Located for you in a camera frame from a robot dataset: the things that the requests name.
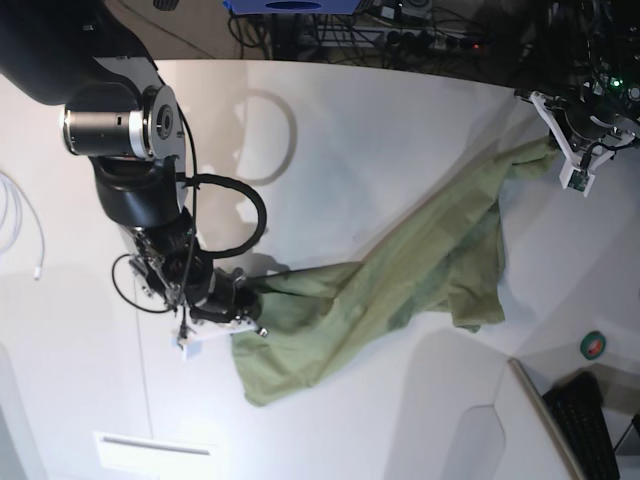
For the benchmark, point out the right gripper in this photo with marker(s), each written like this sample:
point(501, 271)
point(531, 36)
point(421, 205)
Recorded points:
point(229, 300)

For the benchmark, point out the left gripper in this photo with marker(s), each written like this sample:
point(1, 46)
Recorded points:
point(583, 122)

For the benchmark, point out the green t-shirt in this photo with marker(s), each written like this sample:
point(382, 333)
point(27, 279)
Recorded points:
point(447, 256)

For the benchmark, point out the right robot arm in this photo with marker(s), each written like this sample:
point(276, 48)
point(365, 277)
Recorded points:
point(119, 113)

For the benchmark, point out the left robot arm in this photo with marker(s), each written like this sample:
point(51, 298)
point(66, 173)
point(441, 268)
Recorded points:
point(601, 48)

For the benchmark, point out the power strip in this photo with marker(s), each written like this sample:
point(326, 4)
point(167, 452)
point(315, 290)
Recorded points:
point(413, 40)

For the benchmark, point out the white slotted plate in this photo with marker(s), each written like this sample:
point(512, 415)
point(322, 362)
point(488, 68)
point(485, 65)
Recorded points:
point(157, 459)

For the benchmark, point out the green tape roll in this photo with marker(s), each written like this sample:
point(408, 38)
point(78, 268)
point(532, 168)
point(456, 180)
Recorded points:
point(593, 345)

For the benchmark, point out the black keyboard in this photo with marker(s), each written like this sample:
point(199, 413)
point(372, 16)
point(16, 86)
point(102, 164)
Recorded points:
point(576, 407)

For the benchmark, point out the blue box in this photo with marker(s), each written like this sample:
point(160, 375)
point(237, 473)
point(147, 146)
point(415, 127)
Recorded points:
point(243, 7)

